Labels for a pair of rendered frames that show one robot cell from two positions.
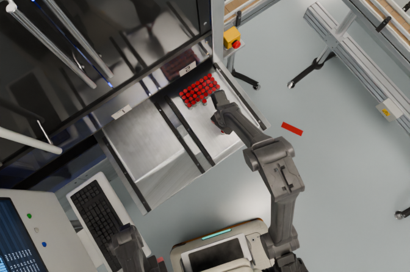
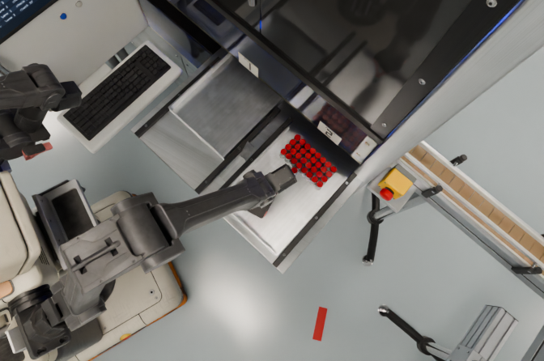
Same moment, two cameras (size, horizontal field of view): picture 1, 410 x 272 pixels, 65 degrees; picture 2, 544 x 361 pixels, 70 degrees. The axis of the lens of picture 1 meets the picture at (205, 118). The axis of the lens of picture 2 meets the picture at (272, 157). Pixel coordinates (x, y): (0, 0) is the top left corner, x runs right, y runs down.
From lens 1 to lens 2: 0.39 m
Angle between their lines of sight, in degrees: 16
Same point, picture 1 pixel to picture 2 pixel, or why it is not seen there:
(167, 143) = (228, 137)
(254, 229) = (164, 290)
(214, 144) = not seen: hidden behind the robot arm
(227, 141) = (245, 214)
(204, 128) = not seen: hidden behind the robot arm
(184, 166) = (201, 166)
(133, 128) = (238, 91)
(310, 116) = (344, 348)
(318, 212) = not seen: outside the picture
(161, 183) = (174, 142)
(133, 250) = (19, 90)
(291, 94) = (370, 313)
